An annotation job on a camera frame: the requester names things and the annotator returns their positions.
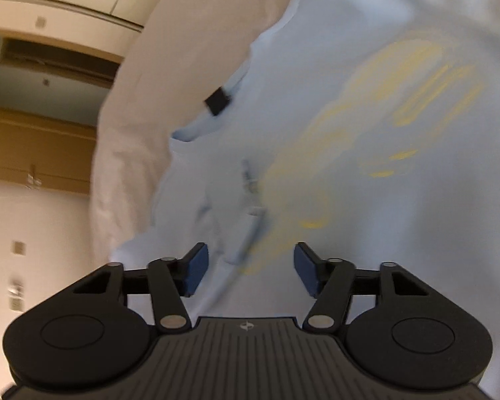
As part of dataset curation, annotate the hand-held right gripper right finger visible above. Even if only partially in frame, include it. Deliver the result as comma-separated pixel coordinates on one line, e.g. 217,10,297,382
293,242,431,336

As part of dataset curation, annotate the wooden wall panel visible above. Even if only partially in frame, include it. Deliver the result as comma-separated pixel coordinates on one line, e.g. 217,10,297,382
0,106,98,196

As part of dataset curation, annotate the wall air vent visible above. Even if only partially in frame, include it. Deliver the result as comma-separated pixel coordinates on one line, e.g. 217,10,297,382
0,37,123,88

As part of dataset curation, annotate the light blue printed t-shirt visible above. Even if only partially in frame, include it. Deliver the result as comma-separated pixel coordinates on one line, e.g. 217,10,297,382
108,0,500,400

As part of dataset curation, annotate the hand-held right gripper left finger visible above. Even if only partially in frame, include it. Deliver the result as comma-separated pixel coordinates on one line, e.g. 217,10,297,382
72,242,209,335

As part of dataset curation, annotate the white bed sheet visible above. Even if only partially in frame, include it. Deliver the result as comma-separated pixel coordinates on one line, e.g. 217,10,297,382
89,0,500,255

